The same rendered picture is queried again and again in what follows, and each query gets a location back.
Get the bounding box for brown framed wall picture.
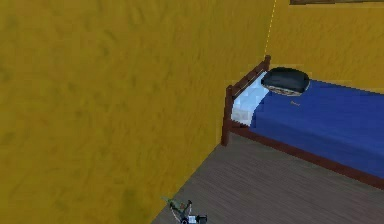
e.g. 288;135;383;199
289;0;384;6

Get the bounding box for wooden boomerang green stripes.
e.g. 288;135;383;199
161;196;188;213

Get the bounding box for brown wooden bed blue cover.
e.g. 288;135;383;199
220;54;384;191

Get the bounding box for dark grey pillow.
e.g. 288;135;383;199
260;66;311;97

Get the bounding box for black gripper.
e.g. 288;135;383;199
169;199;193;224

